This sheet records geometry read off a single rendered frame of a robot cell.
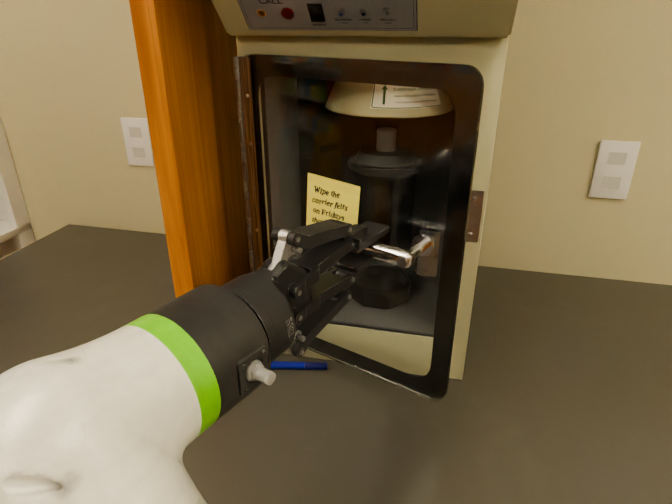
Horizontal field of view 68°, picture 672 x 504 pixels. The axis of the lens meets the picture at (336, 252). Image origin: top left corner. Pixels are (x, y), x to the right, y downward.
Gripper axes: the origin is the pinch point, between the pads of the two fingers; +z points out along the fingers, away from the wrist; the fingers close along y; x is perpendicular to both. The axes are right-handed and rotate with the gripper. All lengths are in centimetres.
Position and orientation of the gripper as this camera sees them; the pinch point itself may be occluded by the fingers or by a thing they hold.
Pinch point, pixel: (362, 246)
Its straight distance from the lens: 55.5
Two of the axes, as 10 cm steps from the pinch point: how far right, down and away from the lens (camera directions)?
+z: 5.5, -3.5, 7.5
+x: -8.3, -2.4, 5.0
